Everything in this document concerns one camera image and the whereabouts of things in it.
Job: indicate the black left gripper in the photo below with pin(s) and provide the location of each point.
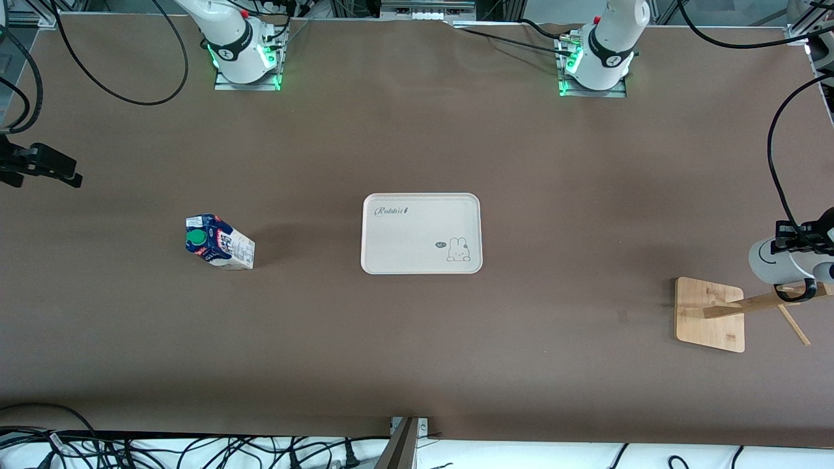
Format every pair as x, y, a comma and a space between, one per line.
822, 231

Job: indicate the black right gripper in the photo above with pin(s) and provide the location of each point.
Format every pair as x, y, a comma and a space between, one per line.
14, 161

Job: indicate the blue milk carton green cap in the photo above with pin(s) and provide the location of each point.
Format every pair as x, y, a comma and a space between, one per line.
225, 247

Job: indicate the wooden cup hanging rack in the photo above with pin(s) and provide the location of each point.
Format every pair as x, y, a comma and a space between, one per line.
710, 312

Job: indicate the cream rabbit print tray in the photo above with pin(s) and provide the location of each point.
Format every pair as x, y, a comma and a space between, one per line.
417, 234

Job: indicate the grey equipment box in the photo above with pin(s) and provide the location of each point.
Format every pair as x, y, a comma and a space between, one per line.
427, 9

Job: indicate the aluminium frame profile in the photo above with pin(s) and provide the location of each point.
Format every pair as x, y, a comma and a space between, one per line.
796, 36
29, 19

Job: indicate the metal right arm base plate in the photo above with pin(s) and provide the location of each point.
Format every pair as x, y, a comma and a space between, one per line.
225, 85

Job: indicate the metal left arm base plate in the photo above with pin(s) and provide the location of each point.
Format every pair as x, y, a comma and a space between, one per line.
616, 92

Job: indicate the silver bracket plate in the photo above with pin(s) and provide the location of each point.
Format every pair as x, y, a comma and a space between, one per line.
423, 426

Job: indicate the grey metal post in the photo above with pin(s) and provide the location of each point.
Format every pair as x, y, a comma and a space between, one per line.
399, 453

